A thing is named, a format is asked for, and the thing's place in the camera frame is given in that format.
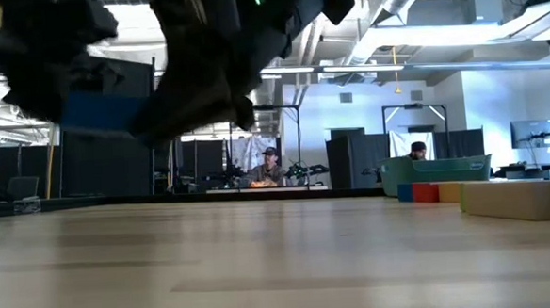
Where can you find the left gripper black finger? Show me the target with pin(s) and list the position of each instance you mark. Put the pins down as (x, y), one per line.
(63, 80)

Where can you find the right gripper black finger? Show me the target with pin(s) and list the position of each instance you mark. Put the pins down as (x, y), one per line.
(196, 97)
(245, 113)

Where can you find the crimson wooden block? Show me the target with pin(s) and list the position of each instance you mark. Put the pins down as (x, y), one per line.
(425, 192)

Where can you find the small orange cube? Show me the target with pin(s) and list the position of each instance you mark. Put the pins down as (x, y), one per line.
(449, 193)

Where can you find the long green wooden block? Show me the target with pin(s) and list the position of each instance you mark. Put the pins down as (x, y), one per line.
(460, 196)

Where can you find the tan wooden block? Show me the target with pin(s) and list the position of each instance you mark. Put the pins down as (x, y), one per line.
(511, 202)

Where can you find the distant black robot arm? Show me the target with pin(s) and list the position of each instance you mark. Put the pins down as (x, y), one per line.
(304, 170)

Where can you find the patterned white cloth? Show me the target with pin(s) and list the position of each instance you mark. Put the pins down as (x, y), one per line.
(251, 150)

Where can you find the person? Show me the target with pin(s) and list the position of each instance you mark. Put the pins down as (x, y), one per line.
(266, 173)
(417, 149)

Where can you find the black curtain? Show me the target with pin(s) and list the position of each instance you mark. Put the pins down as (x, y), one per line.
(463, 143)
(205, 162)

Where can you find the distant wooden table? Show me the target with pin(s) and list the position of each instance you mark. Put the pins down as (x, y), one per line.
(300, 188)

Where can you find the large black partition panel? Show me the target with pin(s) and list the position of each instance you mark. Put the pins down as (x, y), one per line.
(106, 167)

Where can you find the long ceiling light strip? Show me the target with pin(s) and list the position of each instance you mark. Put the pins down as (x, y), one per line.
(346, 68)

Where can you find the black room divider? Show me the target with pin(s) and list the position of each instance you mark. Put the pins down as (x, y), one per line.
(351, 159)

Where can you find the clear plastic piece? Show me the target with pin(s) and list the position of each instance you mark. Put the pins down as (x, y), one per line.
(27, 205)

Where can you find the plain white cloth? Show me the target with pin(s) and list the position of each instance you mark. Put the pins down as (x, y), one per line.
(399, 145)

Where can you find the green plastic bin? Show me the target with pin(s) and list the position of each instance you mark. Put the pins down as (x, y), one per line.
(446, 178)

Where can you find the grey ceiling air unit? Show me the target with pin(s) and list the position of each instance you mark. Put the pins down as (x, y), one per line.
(456, 10)

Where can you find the dark office desk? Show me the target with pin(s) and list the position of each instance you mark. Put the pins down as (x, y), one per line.
(525, 167)

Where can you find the grey computer monitor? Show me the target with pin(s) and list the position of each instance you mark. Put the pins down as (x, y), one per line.
(533, 133)

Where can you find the distant black metal frame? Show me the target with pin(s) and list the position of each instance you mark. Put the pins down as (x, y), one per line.
(277, 106)

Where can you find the square wall vent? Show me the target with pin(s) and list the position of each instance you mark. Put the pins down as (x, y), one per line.
(416, 95)
(346, 98)

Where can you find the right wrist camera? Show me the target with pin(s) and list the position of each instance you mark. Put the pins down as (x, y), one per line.
(340, 2)

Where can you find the black frame with camera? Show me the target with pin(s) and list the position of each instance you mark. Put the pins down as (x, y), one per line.
(414, 105)

